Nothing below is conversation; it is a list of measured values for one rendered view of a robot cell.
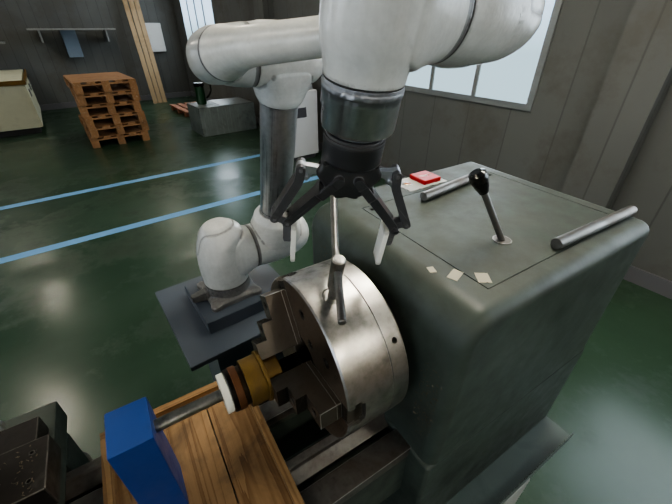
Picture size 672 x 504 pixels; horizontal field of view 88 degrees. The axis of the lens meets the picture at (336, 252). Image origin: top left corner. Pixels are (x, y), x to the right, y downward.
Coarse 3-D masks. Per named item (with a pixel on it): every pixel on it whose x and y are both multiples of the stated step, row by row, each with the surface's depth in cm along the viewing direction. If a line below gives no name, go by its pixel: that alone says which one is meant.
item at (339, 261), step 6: (336, 258) 51; (342, 258) 51; (330, 264) 52; (336, 264) 51; (342, 264) 51; (330, 270) 52; (336, 270) 51; (342, 270) 52; (330, 276) 53; (342, 276) 53; (330, 282) 54; (330, 288) 54; (330, 294) 56
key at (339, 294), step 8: (336, 200) 61; (336, 208) 60; (336, 216) 59; (336, 224) 58; (336, 232) 57; (336, 240) 56; (336, 248) 55; (336, 272) 51; (336, 280) 50; (336, 288) 49; (336, 296) 48; (336, 304) 47; (344, 304) 47; (344, 312) 46; (344, 320) 45
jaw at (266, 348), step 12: (264, 300) 62; (276, 300) 62; (288, 300) 63; (276, 312) 62; (288, 312) 63; (264, 324) 61; (276, 324) 62; (288, 324) 63; (264, 336) 62; (276, 336) 62; (288, 336) 63; (300, 336) 64; (264, 348) 61; (276, 348) 62; (288, 348) 63
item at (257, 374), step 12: (240, 360) 60; (252, 360) 60; (264, 360) 61; (276, 360) 61; (228, 372) 58; (240, 372) 59; (252, 372) 58; (264, 372) 58; (276, 372) 60; (228, 384) 57; (240, 384) 57; (252, 384) 57; (264, 384) 58; (240, 396) 57; (252, 396) 57; (264, 396) 59; (240, 408) 58
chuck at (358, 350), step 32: (288, 288) 61; (320, 288) 58; (352, 288) 59; (320, 320) 54; (352, 320) 55; (288, 352) 75; (320, 352) 57; (352, 352) 53; (384, 352) 55; (352, 384) 53; (384, 384) 56
